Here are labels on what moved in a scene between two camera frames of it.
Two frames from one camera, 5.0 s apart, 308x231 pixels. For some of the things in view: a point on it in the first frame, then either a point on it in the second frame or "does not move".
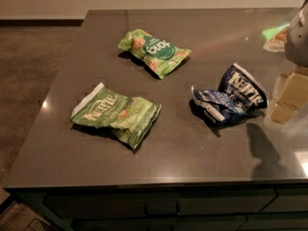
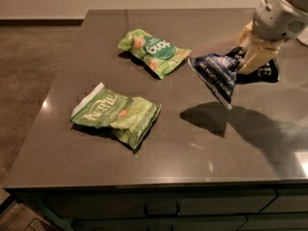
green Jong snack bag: x=162 y=56 does not move
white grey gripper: x=298 y=42 → x=276 y=20
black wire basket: x=39 y=225 does not move
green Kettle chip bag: x=129 y=116 does not move
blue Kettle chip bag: x=239 y=93 → x=220 y=72
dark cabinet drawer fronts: x=173 y=208 does not move
